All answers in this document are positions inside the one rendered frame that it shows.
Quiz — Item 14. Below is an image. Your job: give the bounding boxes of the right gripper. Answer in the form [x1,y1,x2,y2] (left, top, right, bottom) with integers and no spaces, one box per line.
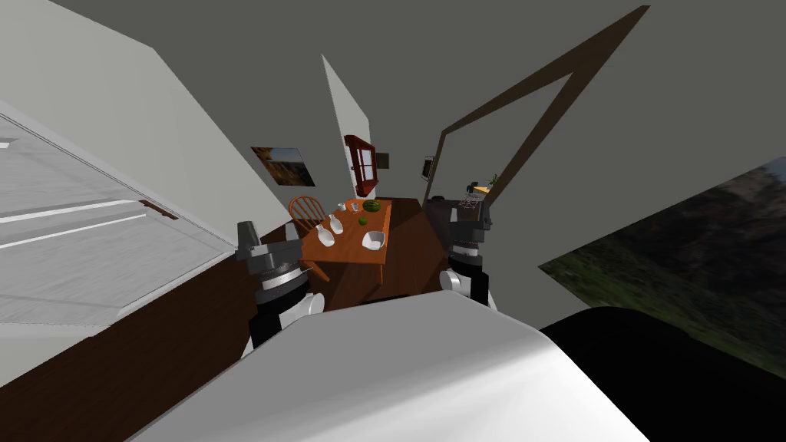
[447,214,493,248]

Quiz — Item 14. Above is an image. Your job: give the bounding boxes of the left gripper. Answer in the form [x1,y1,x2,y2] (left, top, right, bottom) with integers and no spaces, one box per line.
[236,220,305,266]

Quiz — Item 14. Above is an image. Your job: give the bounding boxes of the dark brown cabinet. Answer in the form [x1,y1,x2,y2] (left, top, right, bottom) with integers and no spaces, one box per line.
[423,177,500,272]

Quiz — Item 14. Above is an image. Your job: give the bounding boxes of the orange wooden chair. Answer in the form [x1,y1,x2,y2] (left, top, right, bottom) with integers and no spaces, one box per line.
[288,195,330,238]

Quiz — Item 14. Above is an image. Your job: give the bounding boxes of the orange wooden dining table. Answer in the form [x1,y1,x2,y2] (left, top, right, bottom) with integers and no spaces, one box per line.
[299,197,394,285]

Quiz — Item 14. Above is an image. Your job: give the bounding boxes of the red framed window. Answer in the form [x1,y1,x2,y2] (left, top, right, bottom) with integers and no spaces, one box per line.
[343,134,379,197]

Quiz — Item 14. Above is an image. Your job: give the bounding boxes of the white door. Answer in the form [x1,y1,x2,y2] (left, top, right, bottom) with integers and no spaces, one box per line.
[0,97,238,328]

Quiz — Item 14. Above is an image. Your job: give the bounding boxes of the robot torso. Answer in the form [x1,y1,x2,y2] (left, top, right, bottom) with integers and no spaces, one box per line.
[125,289,652,442]

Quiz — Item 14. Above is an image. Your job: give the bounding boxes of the orange landscape wall picture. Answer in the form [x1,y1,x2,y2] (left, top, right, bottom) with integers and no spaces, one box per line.
[250,146,317,188]

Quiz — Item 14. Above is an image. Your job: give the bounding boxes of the brown door handle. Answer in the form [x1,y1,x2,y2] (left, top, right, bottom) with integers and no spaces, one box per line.
[138,199,180,222]

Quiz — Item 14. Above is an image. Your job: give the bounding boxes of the large green landscape wall picture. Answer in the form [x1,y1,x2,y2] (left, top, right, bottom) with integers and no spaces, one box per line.
[537,156,786,381]

